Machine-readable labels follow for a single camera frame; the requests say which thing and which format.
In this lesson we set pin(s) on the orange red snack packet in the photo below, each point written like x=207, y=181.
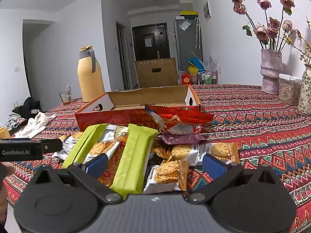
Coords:
x=114, y=160

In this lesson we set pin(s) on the yellow box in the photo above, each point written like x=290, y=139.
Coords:
x=188, y=13

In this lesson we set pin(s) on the pink snack packet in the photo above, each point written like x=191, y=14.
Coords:
x=181, y=138

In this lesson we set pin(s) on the wooden chair back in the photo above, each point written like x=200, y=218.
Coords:
x=145, y=76

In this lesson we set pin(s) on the paper sheet on refrigerator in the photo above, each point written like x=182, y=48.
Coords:
x=184, y=25

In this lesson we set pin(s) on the clear grain jar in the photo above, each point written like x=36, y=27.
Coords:
x=289, y=92

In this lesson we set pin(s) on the black chair with bag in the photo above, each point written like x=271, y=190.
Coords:
x=28, y=105

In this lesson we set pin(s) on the white cloth glove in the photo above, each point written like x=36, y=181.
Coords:
x=36, y=125

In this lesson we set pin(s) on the grey refrigerator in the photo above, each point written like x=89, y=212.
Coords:
x=188, y=43

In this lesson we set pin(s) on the yellow cup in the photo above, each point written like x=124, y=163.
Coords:
x=4, y=133

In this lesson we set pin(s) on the yellow thermos jug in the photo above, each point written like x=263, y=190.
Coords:
x=90, y=77

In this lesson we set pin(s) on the heap of clothes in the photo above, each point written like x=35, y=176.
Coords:
x=14, y=121

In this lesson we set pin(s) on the hanging folded umbrella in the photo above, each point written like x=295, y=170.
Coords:
x=198, y=34

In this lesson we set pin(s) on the pink ceramic vase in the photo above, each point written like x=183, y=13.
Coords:
x=271, y=72

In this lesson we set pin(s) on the green snack bar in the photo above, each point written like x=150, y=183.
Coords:
x=83, y=143
x=133, y=160

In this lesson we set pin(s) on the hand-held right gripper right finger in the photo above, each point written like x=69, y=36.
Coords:
x=213, y=166

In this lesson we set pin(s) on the blue plastic bin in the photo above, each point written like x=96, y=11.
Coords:
x=195, y=62

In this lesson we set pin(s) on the red cardboard box tray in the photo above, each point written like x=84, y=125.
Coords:
x=126, y=102

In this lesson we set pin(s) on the floral patterned vase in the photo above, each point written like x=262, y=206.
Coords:
x=305, y=92

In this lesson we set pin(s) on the yellow blossom branches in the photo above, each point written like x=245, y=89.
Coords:
x=303, y=51

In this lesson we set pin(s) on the dried rose bouquet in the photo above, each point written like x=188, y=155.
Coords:
x=263, y=31

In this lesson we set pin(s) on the pile of biscuit packets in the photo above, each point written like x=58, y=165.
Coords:
x=184, y=151

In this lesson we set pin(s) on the red gift box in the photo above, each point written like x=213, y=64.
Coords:
x=186, y=79

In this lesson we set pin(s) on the drinking glass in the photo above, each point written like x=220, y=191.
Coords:
x=65, y=97

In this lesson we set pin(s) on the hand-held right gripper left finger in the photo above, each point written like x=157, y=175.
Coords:
x=96, y=163

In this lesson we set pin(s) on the yellow bag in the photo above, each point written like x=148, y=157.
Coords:
x=192, y=70

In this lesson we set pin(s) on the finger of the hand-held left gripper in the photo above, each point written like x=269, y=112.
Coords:
x=52, y=146

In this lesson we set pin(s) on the black entrance door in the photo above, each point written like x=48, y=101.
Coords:
x=150, y=41

